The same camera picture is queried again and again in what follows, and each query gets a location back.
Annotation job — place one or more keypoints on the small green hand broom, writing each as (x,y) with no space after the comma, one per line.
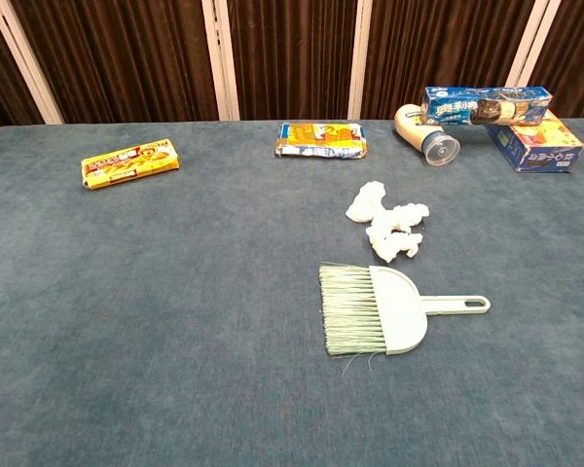
(399,311)

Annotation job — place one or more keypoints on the blue yellow foil snack packet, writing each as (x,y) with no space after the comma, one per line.
(321,138)

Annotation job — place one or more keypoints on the blue felt table cover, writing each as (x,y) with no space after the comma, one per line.
(175,292)

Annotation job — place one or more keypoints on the white squeeze bottle clear cap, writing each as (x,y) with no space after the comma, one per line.
(411,130)

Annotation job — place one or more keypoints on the yellow red snack box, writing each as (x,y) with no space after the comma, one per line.
(129,163)

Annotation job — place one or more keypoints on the long blue cookie box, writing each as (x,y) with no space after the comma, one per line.
(486,104)

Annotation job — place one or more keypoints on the blue yellow cracker box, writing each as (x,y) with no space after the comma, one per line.
(535,143)

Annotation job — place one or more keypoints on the white partition post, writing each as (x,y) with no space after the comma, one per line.
(24,61)
(360,58)
(220,58)
(533,39)

